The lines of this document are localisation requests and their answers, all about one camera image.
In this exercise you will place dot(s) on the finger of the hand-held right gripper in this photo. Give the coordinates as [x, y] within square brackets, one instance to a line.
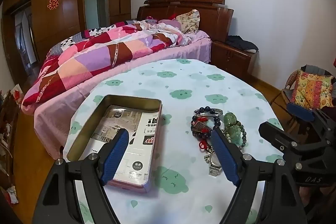
[299, 111]
[278, 136]

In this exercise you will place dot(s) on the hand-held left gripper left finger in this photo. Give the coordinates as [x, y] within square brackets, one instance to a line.
[115, 153]

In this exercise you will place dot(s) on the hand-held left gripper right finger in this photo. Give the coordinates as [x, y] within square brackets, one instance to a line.
[225, 155]

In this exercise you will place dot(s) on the silver wristwatch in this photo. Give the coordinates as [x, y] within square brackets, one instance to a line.
[214, 161]

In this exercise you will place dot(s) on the green jade bangle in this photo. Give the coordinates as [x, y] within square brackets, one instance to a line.
[229, 121]

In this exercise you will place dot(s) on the silver bangle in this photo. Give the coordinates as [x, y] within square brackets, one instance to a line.
[207, 115]

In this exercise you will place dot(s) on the rectangular metal tin box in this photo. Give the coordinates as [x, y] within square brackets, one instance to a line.
[155, 119]

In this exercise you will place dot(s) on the chair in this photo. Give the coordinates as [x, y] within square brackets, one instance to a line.
[284, 92]

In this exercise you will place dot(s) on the yellow patterned cushion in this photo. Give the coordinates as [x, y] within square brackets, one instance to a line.
[312, 90]

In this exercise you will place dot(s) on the printed paper sheet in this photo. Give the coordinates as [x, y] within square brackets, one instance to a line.
[136, 132]

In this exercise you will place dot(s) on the bed with pink sheet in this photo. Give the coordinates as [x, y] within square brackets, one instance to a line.
[65, 108]

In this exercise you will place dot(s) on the wooden nightstand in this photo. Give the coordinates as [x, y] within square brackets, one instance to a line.
[231, 58]

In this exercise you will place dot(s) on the white tablecloth with green clouds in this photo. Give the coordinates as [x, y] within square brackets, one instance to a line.
[183, 77]

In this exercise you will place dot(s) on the dark clothing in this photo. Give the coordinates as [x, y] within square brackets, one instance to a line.
[241, 43]

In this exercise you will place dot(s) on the pink patchwork quilt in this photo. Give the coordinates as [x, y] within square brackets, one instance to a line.
[105, 53]

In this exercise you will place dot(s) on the cluttered wooden media cabinet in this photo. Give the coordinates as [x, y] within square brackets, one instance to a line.
[8, 121]

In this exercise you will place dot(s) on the wooden headboard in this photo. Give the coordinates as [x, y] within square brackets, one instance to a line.
[210, 19]

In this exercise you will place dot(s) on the floral pillow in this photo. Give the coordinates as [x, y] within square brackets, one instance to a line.
[189, 20]

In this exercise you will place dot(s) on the wooden wardrobe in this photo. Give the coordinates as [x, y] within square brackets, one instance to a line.
[65, 16]

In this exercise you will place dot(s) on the red paper decoration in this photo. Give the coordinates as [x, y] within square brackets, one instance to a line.
[52, 3]

